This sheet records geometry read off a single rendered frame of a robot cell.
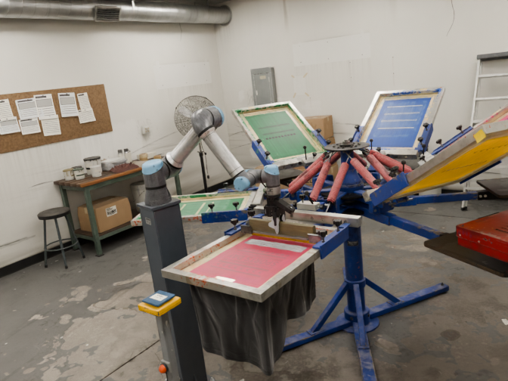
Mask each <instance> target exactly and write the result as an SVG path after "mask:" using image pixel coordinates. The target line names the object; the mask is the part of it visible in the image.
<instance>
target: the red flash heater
mask: <svg viewBox="0 0 508 381"><path fill-rule="evenodd" d="M456 236H457V237H458V245H460V246H463V247H466V248H468V249H471V250H474V251H476V252H480V253H482V254H485V255H487V256H490V257H493V258H496V259H499V260H501V261H504V262H507V263H508V210H506V211H503V212H499V213H496V214H493V215H489V216H485V217H483V218H478V219H476V220H473V221H468V222H466V223H463V224H460V225H457V226H456Z"/></svg>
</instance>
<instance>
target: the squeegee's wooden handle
mask: <svg viewBox="0 0 508 381"><path fill-rule="evenodd" d="M271 221H272V220H268V219H262V218H250V219H249V225H250V226H251V227H252V232H253V231H263V232H268V233H274V234H276V232H275V229H273V228H271V227H269V226H268V223H269V222H271ZM279 230H280V231H279V234H284V235H290V236H295V237H306V238H308V234H316V227H315V225H307V224H300V223H293V222H287V221H279Z"/></svg>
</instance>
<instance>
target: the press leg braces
mask: <svg viewBox="0 0 508 381"><path fill-rule="evenodd" d="M365 279H366V285H368V286H369V287H371V288H372V289H374V290H376V291H377V292H378V293H380V294H381V295H383V296H385V297H386V298H387V299H389V301H387V303H389V304H390V305H392V306H393V305H397V304H399V303H402V302H404V300H402V299H399V298H396V297H394V296H393V295H392V294H390V293H388V292H387V291H385V290H384V289H383V288H381V287H379V286H378V285H376V284H375V283H374V282H372V281H371V280H369V279H367V278H365ZM347 290H348V284H347V283H346V282H345V281H344V282H343V284H342V285H341V287H340V288H339V289H338V291H337V292H336V294H335V295H334V297H333V298H332V299H331V300H330V302H329V304H328V305H327V307H326V308H325V309H324V311H323V312H322V314H321V315H320V317H319V318H318V319H317V320H316V322H315V323H314V325H313V327H312V328H311V329H309V330H306V331H307V332H308V333H309V334H310V335H311V336H312V335H314V334H316V333H320V332H323V331H324V329H323V328H322V326H323V325H324V323H325V321H326V320H327V318H328V317H329V316H330V314H331V313H332V312H333V310H334V308H335V307H336V306H337V305H338V303H339V301H340V300H341V298H342V297H343V296H344V295H345V293H346V291H347ZM353 290H354V296H355V307H356V313H357V319H358V333H359V339H357V344H358V349H367V348H369V344H368V341H367V339H366V336H365V329H364V317H363V311H362V304H361V294H360V289H359V284H353Z"/></svg>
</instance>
